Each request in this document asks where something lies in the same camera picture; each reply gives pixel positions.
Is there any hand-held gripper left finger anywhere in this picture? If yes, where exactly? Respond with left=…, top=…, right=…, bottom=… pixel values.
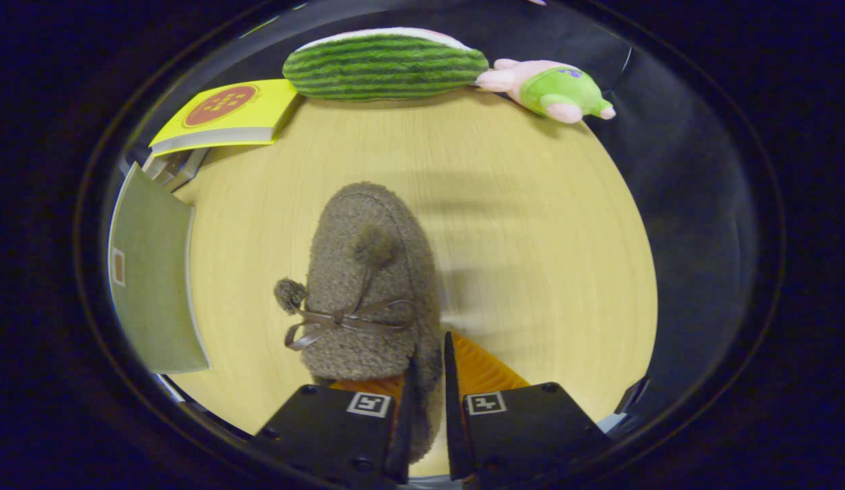
left=248, top=358, right=417, bottom=486

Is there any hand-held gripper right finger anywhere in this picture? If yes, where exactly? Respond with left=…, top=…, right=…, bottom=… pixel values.
left=444, top=331, right=611, bottom=482

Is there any brown fuzzy shoe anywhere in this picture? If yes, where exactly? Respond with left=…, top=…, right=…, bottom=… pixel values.
left=274, top=182, right=445, bottom=463

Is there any pale green fabric storage box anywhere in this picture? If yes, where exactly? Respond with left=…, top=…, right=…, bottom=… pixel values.
left=108, top=162, right=212, bottom=375

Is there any black table clamp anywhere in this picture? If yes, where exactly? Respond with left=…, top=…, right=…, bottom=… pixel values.
left=613, top=376, right=649, bottom=417

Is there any beige book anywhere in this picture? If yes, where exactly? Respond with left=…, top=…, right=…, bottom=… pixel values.
left=142, top=147, right=210, bottom=193

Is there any yellow book with red circle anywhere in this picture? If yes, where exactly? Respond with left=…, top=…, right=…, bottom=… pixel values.
left=148, top=78, right=299, bottom=157

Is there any pink and green plush toy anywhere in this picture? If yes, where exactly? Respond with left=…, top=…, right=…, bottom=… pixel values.
left=475, top=59, right=616, bottom=125

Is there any watermelon slice plush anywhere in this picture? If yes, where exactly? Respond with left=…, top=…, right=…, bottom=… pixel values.
left=282, top=27, right=490, bottom=103

